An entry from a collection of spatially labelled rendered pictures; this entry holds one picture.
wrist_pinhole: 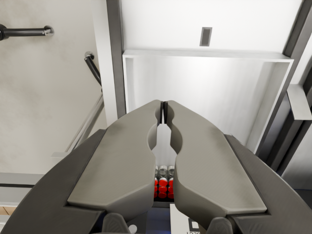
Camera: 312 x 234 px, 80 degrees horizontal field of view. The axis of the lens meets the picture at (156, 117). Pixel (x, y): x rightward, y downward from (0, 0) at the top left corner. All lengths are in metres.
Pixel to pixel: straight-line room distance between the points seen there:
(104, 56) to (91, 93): 1.08
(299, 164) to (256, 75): 0.27
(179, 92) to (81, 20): 1.02
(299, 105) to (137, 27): 0.30
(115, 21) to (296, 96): 0.33
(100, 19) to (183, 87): 0.18
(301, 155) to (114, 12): 0.49
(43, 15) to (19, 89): 0.57
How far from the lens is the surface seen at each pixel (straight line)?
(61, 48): 1.38
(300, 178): 0.61
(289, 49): 0.38
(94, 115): 0.95
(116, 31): 0.32
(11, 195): 0.65
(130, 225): 0.38
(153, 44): 0.33
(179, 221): 0.38
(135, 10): 0.33
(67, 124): 1.64
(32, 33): 1.33
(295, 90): 0.42
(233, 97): 0.39
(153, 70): 0.34
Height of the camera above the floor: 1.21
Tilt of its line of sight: 58 degrees down
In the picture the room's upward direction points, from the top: 177 degrees counter-clockwise
